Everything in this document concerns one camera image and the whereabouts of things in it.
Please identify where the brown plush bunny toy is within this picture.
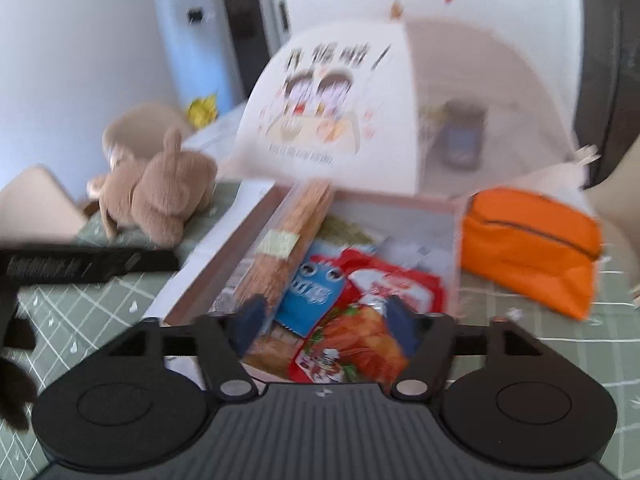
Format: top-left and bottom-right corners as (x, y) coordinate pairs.
(86, 127), (219, 250)

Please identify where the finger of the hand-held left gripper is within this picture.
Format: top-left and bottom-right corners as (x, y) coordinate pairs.
(127, 248), (182, 276)

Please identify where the cartoon print mesh food cover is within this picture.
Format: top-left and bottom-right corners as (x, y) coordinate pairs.
(220, 2), (601, 198)

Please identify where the pink cardboard box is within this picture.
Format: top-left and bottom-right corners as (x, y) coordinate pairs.
(162, 182), (469, 386)

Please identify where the orange zip pouch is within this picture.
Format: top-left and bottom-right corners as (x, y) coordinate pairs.
(459, 187), (603, 321)

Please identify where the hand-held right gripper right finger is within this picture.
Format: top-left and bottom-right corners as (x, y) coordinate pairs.
(386, 294), (544, 402)

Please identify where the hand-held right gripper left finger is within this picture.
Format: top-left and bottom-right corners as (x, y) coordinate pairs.
(107, 294), (269, 402)

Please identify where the yellow crumpled item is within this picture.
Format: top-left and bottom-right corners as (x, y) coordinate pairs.
(187, 95), (219, 127)

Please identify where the dark glass display cabinet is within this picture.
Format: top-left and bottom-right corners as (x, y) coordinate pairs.
(572, 0), (640, 186)

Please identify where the red square snack packet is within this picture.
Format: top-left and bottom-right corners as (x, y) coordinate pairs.
(340, 247), (446, 313)

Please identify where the red chicken feet packet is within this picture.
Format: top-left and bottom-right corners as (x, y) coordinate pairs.
(289, 302), (411, 386)

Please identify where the long sausage bread packet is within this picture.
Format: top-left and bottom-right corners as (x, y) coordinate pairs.
(212, 180), (335, 321)

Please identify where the dark jar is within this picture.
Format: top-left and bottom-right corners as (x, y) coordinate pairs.
(440, 100), (488, 171)

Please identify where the beige dining chair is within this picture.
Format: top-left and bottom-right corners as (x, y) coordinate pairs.
(0, 166), (88, 243)
(585, 135), (640, 248)
(102, 102), (196, 166)

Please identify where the clear orange cracker packet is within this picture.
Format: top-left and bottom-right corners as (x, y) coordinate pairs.
(242, 327), (306, 378)

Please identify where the dark tall cabinet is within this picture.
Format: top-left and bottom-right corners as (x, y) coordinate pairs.
(217, 0), (281, 106)

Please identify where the blue snack packet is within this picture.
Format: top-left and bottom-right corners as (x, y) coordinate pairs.
(274, 252), (348, 336)

